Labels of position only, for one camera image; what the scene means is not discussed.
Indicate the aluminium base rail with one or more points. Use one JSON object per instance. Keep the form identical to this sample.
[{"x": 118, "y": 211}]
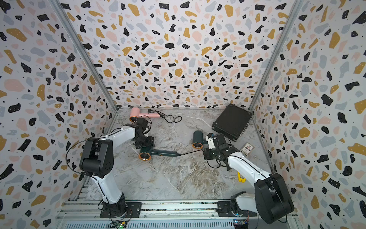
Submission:
[{"x": 168, "y": 214}]

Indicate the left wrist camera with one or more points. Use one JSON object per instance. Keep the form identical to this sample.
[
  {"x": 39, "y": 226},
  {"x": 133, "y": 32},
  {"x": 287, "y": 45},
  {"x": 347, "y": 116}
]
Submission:
[{"x": 144, "y": 124}]

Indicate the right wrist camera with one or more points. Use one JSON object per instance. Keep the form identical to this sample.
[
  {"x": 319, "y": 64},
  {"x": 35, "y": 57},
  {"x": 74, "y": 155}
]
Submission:
[{"x": 210, "y": 142}]

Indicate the pink hair dryer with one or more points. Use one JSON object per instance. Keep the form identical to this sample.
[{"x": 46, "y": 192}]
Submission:
[{"x": 136, "y": 113}]

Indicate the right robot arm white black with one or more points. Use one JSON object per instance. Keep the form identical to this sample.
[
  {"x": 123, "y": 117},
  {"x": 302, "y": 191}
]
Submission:
[{"x": 271, "y": 199}]

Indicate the small card box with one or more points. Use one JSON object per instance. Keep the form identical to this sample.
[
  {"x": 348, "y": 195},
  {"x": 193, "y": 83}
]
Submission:
[{"x": 247, "y": 149}]

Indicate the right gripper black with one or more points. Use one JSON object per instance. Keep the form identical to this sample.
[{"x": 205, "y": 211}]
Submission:
[{"x": 206, "y": 153}]

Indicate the yellow triangular plastic piece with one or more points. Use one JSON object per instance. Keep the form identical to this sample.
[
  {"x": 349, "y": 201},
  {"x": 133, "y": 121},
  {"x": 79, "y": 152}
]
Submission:
[{"x": 241, "y": 178}]

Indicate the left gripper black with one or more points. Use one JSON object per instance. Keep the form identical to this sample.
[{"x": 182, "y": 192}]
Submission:
[{"x": 150, "y": 142}]

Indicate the green circuit board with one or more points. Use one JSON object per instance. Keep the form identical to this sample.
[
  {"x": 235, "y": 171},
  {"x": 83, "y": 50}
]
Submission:
[{"x": 119, "y": 224}]

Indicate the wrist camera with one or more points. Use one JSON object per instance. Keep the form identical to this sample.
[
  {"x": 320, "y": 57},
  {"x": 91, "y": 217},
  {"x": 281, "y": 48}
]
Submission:
[
  {"x": 144, "y": 124},
  {"x": 210, "y": 142}
]

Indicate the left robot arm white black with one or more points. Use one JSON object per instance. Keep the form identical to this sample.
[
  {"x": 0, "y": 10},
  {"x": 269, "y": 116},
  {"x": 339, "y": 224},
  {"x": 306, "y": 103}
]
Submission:
[{"x": 98, "y": 161}]

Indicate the green hair dryer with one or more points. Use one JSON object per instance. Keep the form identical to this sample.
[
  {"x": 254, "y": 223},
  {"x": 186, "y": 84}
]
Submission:
[
  {"x": 146, "y": 153},
  {"x": 198, "y": 141}
]

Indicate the black case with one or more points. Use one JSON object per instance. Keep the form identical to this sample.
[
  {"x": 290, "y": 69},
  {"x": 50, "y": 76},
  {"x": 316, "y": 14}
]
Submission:
[{"x": 232, "y": 122}]

